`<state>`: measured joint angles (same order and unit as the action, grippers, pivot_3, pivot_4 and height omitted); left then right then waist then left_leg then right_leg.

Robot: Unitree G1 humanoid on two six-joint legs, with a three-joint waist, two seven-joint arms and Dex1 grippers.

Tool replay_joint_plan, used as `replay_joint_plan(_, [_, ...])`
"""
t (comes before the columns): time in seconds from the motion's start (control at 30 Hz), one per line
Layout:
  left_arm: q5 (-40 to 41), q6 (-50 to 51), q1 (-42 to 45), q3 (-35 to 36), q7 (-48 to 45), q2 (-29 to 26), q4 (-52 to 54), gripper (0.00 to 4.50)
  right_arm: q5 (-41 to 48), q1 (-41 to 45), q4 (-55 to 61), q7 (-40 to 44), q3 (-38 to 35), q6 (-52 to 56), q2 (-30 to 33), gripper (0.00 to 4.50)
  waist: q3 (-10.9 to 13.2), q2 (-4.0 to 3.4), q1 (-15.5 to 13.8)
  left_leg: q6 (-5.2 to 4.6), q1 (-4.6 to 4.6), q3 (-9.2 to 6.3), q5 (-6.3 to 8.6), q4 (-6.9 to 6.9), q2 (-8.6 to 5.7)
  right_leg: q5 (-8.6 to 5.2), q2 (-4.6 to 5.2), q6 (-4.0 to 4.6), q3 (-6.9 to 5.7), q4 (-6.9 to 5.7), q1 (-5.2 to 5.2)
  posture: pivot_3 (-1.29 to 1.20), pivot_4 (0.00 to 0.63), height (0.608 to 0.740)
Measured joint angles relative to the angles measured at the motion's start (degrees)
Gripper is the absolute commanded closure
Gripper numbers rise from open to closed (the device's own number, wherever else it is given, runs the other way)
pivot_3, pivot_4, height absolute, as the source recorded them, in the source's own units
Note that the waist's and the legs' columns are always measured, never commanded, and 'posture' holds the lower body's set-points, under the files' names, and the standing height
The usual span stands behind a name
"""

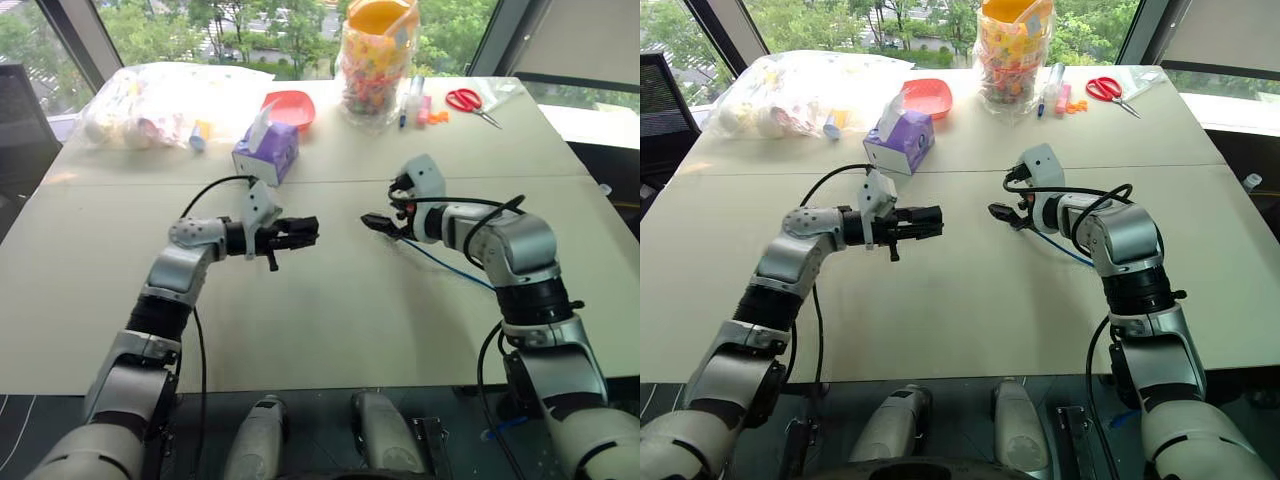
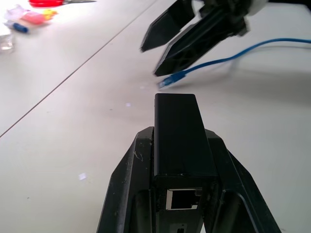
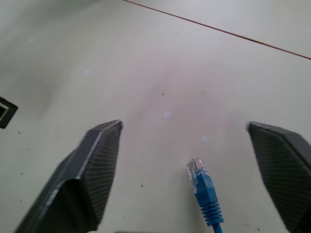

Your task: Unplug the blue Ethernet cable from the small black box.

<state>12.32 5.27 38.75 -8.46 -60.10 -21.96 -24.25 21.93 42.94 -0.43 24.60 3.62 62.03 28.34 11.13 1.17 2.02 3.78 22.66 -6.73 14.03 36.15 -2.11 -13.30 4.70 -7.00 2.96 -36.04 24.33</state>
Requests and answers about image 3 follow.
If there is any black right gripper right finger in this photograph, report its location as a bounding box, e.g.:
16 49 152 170
246 121 311 233

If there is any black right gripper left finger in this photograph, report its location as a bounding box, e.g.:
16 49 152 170
14 119 122 233

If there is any small black box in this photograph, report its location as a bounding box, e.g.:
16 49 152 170
0 96 19 130

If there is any blue ethernet cable plug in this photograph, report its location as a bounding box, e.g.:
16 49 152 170
186 157 224 233

